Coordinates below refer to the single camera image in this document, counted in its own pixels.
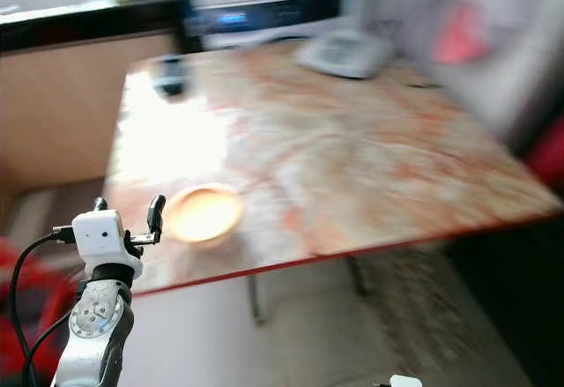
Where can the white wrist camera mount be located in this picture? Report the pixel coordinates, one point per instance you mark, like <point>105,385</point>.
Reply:
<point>101,235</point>
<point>405,382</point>

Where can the white digital scale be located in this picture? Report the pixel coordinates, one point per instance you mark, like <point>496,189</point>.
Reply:
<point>344,53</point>

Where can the orange round bowl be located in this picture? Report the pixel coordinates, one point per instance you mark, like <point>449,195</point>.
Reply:
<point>203,213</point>

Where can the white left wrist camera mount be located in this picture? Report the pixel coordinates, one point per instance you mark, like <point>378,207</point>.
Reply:
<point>101,235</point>

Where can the grey bag with red print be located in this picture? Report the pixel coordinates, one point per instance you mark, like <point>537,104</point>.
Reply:
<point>467,43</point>

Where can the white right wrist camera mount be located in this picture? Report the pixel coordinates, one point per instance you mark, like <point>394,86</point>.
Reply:
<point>405,382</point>

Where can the wooden cabinet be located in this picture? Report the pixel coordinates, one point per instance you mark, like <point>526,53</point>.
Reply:
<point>62,109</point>

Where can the red plastic item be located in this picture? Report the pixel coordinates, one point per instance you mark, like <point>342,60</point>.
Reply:
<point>548,153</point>

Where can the silver appliance with blue display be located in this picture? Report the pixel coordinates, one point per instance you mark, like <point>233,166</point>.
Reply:
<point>264,15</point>

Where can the metal table leg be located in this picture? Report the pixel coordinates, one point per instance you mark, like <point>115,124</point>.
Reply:
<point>358,277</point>
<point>256,301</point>

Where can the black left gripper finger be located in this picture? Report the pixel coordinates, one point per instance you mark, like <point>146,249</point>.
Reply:
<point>100,204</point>
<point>156,215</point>

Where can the small black object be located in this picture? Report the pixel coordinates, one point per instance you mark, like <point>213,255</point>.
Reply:
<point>170,76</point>

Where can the black window sill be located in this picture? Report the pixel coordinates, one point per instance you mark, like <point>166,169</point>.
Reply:
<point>79,26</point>

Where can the red cloth bundle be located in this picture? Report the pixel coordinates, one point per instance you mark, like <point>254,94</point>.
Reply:
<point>35,316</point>

